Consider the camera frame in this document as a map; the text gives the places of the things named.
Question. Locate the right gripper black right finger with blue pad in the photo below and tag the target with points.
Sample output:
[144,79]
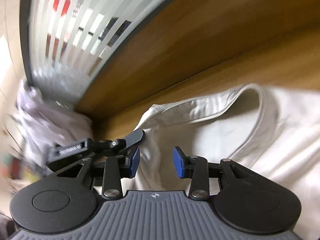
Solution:
[195,168]

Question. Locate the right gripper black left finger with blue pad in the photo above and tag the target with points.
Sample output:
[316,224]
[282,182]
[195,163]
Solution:
[118,167]

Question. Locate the lavender white garment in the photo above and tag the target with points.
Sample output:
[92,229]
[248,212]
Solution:
[47,124]

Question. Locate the cream white jacket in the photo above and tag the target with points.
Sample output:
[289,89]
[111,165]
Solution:
[272,131]

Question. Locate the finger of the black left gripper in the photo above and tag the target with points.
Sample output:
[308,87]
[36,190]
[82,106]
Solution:
[132,139]

